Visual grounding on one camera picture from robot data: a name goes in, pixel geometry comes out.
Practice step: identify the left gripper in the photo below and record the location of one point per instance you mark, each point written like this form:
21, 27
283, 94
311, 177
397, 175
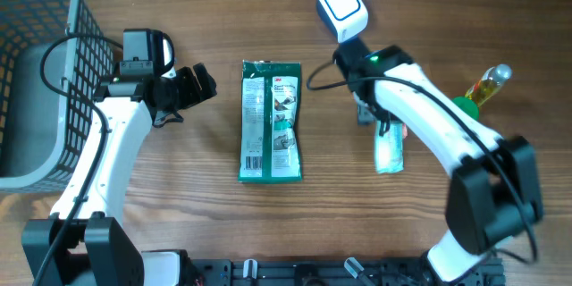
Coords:
189, 91

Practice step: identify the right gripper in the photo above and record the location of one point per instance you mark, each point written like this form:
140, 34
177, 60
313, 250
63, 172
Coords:
390, 119

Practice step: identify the pale green wipes packet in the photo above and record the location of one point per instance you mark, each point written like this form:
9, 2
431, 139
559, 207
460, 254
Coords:
388, 147

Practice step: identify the green lid white jar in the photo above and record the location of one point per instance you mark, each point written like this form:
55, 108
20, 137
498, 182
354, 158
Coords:
468, 106

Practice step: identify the green 3M gloves package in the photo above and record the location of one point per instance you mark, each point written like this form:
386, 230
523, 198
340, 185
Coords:
270, 97

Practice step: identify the yellow liquid clear bottle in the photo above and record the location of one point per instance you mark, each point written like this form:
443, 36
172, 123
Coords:
490, 83

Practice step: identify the orange Kleenex tissue pack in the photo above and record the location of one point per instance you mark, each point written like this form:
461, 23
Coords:
404, 130

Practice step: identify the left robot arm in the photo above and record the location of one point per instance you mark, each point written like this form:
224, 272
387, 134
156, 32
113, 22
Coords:
82, 241

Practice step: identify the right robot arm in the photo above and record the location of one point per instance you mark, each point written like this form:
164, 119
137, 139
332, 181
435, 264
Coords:
494, 192

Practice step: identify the white barcode scanner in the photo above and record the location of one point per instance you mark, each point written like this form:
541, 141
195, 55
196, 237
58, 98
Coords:
345, 19

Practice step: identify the grey plastic mesh basket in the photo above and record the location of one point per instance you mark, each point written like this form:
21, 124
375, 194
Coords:
52, 57

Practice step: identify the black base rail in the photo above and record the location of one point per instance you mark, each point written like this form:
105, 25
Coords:
398, 271

